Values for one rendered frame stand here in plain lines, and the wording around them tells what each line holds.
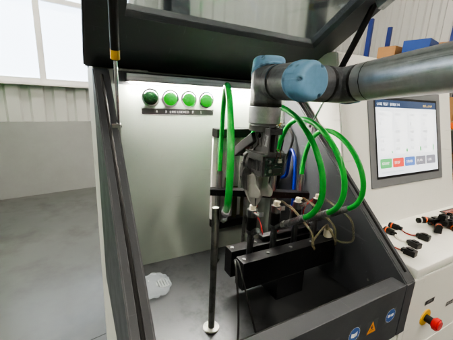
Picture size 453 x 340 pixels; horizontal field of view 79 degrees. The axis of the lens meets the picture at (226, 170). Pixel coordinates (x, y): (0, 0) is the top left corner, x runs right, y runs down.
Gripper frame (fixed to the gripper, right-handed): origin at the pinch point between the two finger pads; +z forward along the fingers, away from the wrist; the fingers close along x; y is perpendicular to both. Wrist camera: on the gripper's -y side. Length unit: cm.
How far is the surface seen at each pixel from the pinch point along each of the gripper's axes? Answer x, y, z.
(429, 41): 496, -230, -137
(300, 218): 7.1, 10.8, 2.0
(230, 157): -15.5, 14.0, -15.4
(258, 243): 4.4, -2.0, 14.8
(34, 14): -76, -384, -115
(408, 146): 71, -2, -12
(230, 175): -15.6, 14.8, -12.1
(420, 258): 42, 23, 15
